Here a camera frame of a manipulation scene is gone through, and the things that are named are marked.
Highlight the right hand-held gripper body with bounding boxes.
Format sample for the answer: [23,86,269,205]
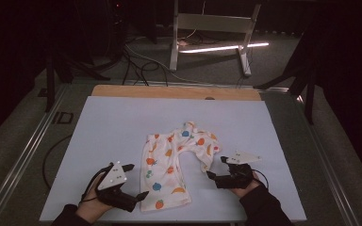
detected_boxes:
[214,151,262,190]

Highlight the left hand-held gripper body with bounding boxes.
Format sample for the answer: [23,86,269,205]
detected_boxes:
[95,161,140,213]

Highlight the white fruit print pants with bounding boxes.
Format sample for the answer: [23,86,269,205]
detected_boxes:
[139,121,222,213]

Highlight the person's right hand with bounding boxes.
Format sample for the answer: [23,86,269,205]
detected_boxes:
[230,170,262,199]

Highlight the person's left hand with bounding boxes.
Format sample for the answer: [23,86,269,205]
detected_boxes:
[74,173,115,225]

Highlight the white table mat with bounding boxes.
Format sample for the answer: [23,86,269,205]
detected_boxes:
[39,95,308,224]

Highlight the wooden table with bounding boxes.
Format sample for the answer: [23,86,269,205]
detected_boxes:
[90,84,262,102]

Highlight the black stand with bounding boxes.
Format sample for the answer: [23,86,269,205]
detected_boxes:
[44,56,111,114]
[253,31,318,125]

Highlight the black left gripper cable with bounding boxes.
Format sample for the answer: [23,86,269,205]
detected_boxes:
[79,162,115,203]

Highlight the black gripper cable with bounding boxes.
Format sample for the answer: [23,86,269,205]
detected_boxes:
[79,162,115,203]
[251,169,270,191]

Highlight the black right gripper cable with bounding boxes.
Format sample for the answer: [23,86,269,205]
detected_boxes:
[251,169,270,191]

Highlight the thin black floor cable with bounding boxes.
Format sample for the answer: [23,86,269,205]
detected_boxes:
[41,134,74,190]

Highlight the metal floor rail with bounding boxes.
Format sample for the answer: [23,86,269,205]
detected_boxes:
[290,90,361,226]
[0,84,70,226]

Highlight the black floor cables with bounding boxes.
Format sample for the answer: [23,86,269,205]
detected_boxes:
[120,46,170,88]

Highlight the white floor cable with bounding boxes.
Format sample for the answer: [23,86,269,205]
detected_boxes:
[124,42,208,86]

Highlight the white metal desk frame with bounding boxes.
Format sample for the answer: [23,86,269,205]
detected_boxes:
[168,0,263,78]

